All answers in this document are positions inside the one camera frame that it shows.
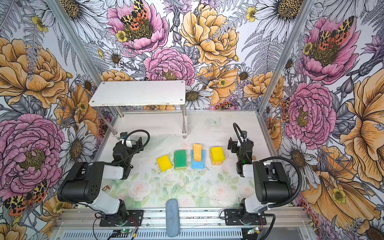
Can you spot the green yellow sponge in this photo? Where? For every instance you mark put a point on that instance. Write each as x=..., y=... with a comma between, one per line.
x=180, y=159

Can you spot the white two-tier metal shelf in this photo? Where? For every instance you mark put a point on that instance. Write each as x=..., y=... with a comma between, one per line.
x=141, y=94

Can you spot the grey oval pad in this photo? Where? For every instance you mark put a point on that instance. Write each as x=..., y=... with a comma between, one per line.
x=172, y=218

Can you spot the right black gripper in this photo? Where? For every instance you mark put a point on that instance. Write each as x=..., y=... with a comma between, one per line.
x=237, y=145

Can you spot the blue cellulose sponge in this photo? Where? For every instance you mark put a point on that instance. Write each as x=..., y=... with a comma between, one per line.
x=198, y=165

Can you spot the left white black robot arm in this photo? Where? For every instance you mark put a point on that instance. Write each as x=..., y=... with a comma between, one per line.
x=83, y=183

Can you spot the orange sponge under yellow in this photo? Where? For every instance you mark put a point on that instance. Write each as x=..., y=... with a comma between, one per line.
x=216, y=163

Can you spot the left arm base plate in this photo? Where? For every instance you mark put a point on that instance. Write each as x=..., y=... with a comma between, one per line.
x=133, y=218

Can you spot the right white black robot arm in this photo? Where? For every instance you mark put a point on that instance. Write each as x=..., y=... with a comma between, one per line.
x=271, y=185

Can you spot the orange cellulose sponge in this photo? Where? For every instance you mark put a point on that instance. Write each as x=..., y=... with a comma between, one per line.
x=197, y=152

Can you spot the green circuit board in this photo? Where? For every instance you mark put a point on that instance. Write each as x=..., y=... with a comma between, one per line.
x=123, y=233

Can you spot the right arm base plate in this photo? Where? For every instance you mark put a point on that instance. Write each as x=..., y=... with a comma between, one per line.
x=234, y=217

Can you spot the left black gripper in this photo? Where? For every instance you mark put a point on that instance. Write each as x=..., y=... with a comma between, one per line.
x=135, y=144

